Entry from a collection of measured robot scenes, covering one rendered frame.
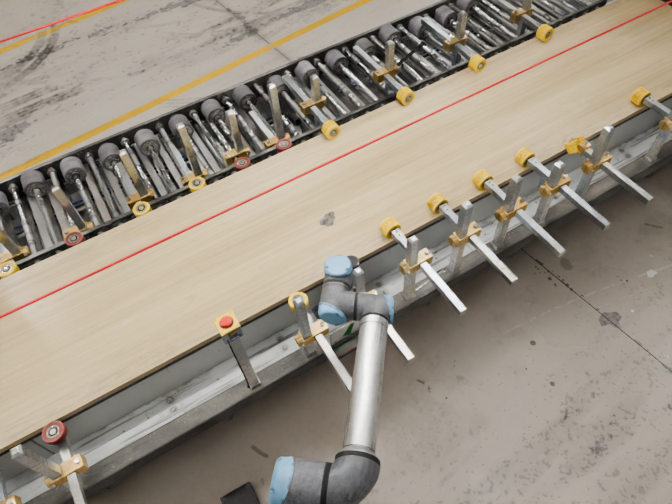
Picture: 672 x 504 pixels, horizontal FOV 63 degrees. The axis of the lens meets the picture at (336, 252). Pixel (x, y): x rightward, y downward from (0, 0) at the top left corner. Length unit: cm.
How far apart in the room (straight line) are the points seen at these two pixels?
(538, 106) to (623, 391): 153
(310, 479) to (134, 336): 116
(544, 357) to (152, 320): 204
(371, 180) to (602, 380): 162
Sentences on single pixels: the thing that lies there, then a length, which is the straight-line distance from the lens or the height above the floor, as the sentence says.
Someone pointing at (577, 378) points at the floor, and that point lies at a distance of 323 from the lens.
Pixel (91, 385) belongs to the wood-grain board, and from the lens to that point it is 231.
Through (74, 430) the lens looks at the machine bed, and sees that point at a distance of 250.
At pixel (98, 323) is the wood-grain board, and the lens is 243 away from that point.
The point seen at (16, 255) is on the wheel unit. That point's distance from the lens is 290.
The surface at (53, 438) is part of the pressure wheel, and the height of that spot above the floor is 91.
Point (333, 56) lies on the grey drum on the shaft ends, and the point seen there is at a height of 85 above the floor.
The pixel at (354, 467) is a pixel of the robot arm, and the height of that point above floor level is 144.
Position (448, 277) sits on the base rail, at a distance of 254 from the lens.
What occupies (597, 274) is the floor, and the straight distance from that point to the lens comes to 361.
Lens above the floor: 282
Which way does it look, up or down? 54 degrees down
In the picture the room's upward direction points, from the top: 6 degrees counter-clockwise
